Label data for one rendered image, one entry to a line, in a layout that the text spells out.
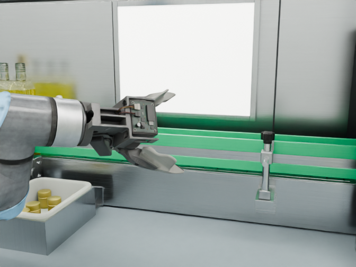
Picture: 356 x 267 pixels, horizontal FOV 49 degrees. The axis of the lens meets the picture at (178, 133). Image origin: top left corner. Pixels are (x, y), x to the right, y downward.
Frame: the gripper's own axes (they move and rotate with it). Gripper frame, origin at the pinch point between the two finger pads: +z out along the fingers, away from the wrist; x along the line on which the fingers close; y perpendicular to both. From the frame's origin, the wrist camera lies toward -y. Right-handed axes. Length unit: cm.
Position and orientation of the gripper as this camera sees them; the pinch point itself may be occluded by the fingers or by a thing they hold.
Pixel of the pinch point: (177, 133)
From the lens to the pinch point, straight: 74.5
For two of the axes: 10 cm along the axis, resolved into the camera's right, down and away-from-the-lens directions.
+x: -1.1, -9.6, 2.5
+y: 5.3, -2.7, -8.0
